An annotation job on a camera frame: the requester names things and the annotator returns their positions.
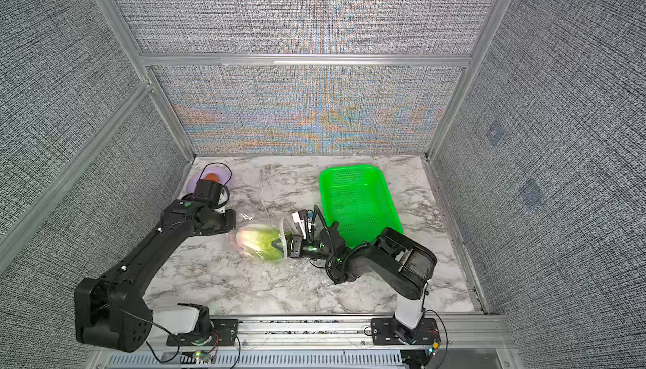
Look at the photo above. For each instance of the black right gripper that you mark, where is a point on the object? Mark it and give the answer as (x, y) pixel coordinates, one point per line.
(294, 245)

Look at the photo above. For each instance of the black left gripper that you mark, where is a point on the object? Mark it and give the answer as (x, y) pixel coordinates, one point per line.
(209, 187)

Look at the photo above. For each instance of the green chinese cabbage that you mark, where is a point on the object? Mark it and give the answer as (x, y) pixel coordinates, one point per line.
(255, 240)

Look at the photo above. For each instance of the clear zip-top bag pink dots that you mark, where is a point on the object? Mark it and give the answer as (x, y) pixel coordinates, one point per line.
(283, 222)

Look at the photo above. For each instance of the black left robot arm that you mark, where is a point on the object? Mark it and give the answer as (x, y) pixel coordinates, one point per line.
(110, 311)

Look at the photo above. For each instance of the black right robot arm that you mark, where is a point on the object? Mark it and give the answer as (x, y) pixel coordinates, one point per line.
(403, 264)

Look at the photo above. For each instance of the orange croissant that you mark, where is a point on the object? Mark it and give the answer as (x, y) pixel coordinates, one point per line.
(211, 176)

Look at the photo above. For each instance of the purple plate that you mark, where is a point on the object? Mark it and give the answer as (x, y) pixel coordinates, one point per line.
(224, 174)

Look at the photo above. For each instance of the green plastic basket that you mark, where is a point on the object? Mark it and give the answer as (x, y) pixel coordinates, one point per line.
(358, 199)

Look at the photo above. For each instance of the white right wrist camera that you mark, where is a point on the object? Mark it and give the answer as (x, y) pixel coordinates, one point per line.
(303, 222)

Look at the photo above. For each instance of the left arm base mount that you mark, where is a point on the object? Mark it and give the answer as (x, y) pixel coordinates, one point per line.
(192, 325)

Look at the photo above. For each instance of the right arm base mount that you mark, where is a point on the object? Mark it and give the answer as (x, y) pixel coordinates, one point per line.
(390, 332)

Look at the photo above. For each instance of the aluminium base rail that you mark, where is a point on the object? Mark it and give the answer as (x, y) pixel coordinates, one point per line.
(462, 340)

